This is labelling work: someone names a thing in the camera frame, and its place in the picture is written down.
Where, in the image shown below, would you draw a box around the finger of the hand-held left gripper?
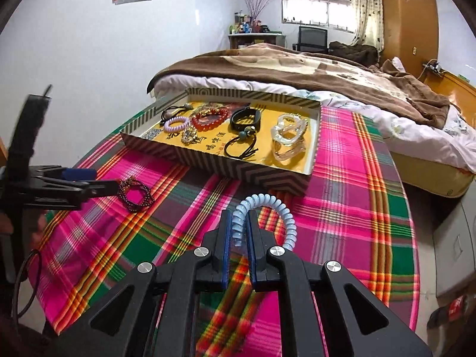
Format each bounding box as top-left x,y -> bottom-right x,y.
35,179 -> 120,209
35,166 -> 98,184

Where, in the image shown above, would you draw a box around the red bead bracelet gold charms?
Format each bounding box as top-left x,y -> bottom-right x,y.
191,107 -> 229,131

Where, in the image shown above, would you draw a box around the striped cardboard box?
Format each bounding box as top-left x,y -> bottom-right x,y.
120,87 -> 322,197

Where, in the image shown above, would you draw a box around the grey filing cabinet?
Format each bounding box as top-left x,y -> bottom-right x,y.
431,190 -> 476,298

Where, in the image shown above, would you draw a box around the dark bag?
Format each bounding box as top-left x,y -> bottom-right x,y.
329,41 -> 380,65

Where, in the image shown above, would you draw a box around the power strip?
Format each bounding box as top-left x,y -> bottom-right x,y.
422,59 -> 445,75

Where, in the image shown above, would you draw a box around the dark red garnet bracelet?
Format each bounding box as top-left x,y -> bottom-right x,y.
118,179 -> 156,213

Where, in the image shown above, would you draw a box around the person's left hand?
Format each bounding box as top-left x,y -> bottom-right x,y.
30,210 -> 48,248

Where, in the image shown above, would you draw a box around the black cable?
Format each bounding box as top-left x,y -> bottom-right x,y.
11,250 -> 42,324

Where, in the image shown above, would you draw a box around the group of bottles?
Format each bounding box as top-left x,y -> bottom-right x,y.
230,12 -> 272,35

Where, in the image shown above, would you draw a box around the purple coil bracelet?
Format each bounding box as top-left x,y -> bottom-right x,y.
164,116 -> 190,132

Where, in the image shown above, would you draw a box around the dry branches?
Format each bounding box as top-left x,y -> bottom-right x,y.
243,0 -> 274,19

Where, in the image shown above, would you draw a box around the black hair tie teal beads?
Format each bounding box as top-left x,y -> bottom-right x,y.
224,126 -> 261,160

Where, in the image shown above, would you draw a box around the wooden headboard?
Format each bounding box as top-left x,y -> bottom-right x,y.
422,71 -> 476,101

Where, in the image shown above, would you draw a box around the light blue coil bracelet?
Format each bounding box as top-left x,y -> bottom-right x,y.
231,193 -> 298,251

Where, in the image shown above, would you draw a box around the dark slipper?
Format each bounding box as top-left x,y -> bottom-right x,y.
427,294 -> 471,330

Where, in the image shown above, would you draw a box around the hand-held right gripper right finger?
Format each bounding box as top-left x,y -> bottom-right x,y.
246,209 -> 434,357

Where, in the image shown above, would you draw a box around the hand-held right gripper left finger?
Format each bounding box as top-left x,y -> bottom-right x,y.
56,209 -> 235,357

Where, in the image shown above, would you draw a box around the clear glass bracelet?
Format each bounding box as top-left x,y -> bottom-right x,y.
271,139 -> 307,166
271,113 -> 309,144

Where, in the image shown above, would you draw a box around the plaid tablecloth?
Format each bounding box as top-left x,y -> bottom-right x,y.
35,102 -> 421,357

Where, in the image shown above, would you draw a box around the window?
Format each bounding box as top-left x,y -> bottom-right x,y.
281,0 -> 352,33

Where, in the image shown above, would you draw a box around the white desk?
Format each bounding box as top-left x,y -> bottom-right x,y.
228,32 -> 287,50

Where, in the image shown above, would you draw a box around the brown blanket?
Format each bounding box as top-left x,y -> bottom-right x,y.
147,43 -> 452,129

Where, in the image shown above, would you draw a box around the patterned curtain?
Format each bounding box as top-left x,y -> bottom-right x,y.
350,0 -> 385,51

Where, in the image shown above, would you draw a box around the black leather bracelet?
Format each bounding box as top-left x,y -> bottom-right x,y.
230,106 -> 263,134

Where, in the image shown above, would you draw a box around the wooden wardrobe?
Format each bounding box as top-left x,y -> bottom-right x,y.
379,0 -> 439,75

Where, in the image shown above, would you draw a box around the black hair tie grey bead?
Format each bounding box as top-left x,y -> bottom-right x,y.
160,104 -> 194,126

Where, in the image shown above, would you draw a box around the black chair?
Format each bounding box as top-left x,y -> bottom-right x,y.
293,25 -> 330,53

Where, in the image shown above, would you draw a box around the bed with white sheet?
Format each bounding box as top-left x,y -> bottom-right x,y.
147,43 -> 476,198

